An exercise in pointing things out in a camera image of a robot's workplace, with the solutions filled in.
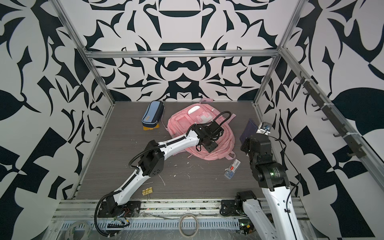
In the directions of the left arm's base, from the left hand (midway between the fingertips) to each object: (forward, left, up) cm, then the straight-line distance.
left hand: (212, 140), depth 92 cm
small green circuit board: (-42, -12, -7) cm, 44 cm away
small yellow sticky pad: (+14, +43, -5) cm, 46 cm away
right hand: (-11, -15, +22) cm, 28 cm away
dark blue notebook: (-4, -17, +18) cm, 25 cm away
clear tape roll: (-42, +19, -5) cm, 46 cm away
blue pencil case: (+22, +39, -1) cm, 45 cm away
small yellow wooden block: (-26, +36, -4) cm, 45 cm away
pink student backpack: (+17, +19, 0) cm, 25 cm away
